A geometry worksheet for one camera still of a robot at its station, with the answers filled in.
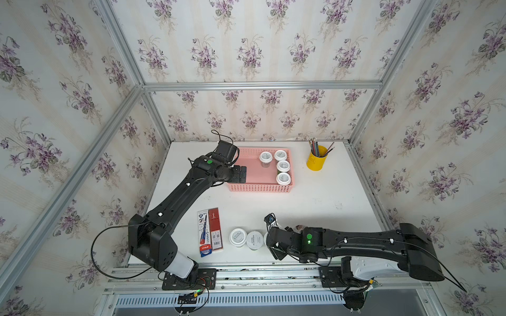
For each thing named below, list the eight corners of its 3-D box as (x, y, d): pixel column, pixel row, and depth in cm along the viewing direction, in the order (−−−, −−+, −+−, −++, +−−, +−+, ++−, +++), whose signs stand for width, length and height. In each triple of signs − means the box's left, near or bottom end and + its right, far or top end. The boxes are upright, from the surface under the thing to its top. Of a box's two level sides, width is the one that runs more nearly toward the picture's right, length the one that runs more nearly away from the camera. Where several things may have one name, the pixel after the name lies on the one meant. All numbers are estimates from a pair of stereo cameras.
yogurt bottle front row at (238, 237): (230, 249, 82) (228, 244, 76) (231, 234, 86) (230, 228, 80) (247, 249, 82) (246, 244, 76) (247, 234, 86) (247, 228, 80)
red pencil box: (212, 250, 82) (211, 249, 80) (209, 211, 93) (208, 209, 92) (223, 248, 83) (222, 246, 81) (218, 209, 94) (217, 207, 93)
